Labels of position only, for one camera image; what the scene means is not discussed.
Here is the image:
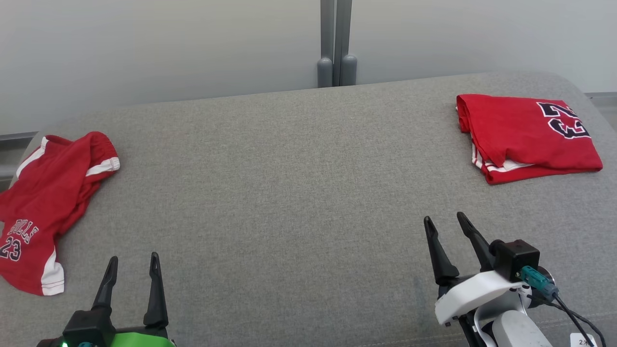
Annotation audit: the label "red t-shirt white sleeves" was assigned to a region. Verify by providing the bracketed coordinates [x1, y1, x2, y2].
[456, 93, 604, 186]

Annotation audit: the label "grey partition post rounded feet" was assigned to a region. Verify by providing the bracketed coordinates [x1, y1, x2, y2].
[317, 0, 359, 89]

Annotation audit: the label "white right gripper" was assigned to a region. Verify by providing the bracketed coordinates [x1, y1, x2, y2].
[423, 211, 526, 328]

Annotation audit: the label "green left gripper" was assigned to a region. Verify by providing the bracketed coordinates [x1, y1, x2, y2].
[91, 252, 177, 347]

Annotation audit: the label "black cable teal plug right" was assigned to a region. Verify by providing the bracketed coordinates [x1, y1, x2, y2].
[520, 266, 608, 347]

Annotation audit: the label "red shorts number 23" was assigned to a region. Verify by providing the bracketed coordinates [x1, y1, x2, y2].
[0, 131, 121, 296]

